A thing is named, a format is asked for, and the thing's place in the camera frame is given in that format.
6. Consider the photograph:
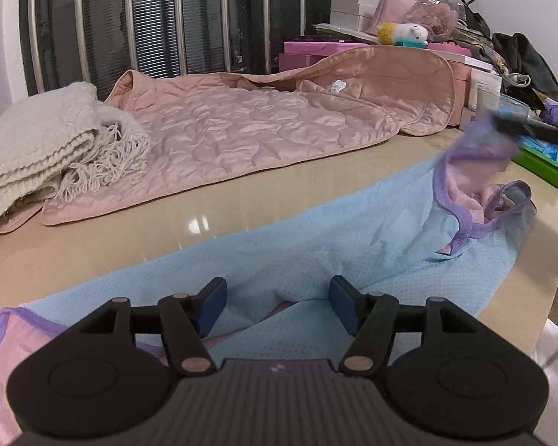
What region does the clear bag with pink filling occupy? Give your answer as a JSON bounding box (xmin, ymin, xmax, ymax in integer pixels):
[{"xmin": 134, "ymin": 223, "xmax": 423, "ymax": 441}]
[{"xmin": 407, "ymin": 0, "xmax": 461, "ymax": 40}]

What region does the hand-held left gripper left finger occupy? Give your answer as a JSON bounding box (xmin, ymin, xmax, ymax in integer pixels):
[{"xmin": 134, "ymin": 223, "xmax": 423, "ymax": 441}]
[{"xmin": 77, "ymin": 276, "xmax": 228, "ymax": 379}]

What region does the white cosmetic tube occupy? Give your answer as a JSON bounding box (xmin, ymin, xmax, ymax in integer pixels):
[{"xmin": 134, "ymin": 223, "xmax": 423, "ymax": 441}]
[{"xmin": 468, "ymin": 69, "xmax": 503, "ymax": 109}]

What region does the pink flat box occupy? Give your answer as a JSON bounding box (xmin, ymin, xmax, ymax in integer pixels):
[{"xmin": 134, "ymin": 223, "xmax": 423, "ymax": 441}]
[
  {"xmin": 278, "ymin": 53, "xmax": 336, "ymax": 75},
  {"xmin": 283, "ymin": 41, "xmax": 369, "ymax": 57}
]

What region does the green box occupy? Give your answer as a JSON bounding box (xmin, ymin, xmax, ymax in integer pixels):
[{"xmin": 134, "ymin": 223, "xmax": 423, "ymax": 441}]
[{"xmin": 511, "ymin": 146, "xmax": 558, "ymax": 190}]

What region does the cream knitted blanket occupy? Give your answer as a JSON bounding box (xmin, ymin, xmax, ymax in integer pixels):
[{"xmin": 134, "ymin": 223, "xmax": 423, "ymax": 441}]
[{"xmin": 0, "ymin": 81, "xmax": 150, "ymax": 254}]

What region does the dark glass window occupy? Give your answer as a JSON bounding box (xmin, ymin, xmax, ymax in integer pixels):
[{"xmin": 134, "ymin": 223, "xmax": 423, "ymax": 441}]
[{"xmin": 19, "ymin": 0, "xmax": 401, "ymax": 103}]

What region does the stack of white boxes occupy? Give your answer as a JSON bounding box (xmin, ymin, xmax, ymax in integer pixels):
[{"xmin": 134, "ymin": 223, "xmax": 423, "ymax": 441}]
[{"xmin": 330, "ymin": 0, "xmax": 392, "ymax": 32}]

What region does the pink scalloped block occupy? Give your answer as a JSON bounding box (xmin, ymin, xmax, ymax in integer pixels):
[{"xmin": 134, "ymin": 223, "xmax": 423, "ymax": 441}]
[{"xmin": 428, "ymin": 41, "xmax": 471, "ymax": 57}]

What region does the patterned gold cloth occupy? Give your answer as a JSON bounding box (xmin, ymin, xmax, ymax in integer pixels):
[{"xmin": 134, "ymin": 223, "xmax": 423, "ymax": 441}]
[{"xmin": 451, "ymin": 23, "xmax": 509, "ymax": 76}]

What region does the stainless steel window railing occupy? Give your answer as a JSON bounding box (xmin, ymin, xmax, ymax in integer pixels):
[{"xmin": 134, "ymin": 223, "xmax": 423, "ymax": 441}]
[{"xmin": 25, "ymin": 0, "xmax": 401, "ymax": 98}]

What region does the pink pouch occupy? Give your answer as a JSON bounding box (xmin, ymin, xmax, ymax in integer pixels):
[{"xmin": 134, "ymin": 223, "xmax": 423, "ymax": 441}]
[{"xmin": 374, "ymin": 0, "xmax": 418, "ymax": 29}]

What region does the pink quilted blanket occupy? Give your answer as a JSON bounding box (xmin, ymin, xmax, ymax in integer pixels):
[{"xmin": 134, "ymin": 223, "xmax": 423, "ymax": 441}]
[{"xmin": 0, "ymin": 45, "xmax": 455, "ymax": 235}]

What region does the white and yellow plush toy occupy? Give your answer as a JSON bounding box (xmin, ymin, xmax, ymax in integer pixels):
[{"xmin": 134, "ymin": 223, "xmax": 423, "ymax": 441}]
[{"xmin": 378, "ymin": 22, "xmax": 430, "ymax": 48}]

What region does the blue wet wipes pack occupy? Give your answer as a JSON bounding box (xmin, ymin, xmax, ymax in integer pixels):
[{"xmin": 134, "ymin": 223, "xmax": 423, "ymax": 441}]
[{"xmin": 520, "ymin": 135, "xmax": 558, "ymax": 162}]

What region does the black handbag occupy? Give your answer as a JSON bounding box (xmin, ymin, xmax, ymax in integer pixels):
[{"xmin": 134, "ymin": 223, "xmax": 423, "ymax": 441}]
[{"xmin": 432, "ymin": 0, "xmax": 492, "ymax": 39}]

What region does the grey patterned flat package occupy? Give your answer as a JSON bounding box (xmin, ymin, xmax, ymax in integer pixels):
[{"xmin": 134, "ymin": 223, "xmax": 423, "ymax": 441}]
[{"xmin": 314, "ymin": 22, "xmax": 378, "ymax": 43}]

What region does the dark green cloth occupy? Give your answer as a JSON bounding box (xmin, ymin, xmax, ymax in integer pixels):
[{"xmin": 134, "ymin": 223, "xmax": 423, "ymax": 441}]
[{"xmin": 492, "ymin": 32, "xmax": 558, "ymax": 103}]

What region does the dark flat case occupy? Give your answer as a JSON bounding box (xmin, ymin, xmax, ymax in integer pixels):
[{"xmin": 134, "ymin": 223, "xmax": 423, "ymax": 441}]
[{"xmin": 291, "ymin": 34, "xmax": 350, "ymax": 45}]

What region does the pink and blue garment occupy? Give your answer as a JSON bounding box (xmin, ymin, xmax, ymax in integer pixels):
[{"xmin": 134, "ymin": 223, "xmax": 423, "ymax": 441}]
[{"xmin": 0, "ymin": 114, "xmax": 539, "ymax": 446}]

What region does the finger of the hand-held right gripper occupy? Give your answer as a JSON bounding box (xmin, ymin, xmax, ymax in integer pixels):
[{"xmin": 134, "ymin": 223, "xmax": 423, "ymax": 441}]
[{"xmin": 490, "ymin": 110, "xmax": 558, "ymax": 155}]

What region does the pink storage box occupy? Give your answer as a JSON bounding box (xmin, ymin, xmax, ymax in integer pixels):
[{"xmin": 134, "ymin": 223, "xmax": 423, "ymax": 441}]
[{"xmin": 441, "ymin": 53, "xmax": 499, "ymax": 127}]

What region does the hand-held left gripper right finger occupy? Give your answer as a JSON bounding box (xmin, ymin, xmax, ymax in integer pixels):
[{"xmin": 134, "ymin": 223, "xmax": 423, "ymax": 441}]
[{"xmin": 329, "ymin": 275, "xmax": 478, "ymax": 379}]

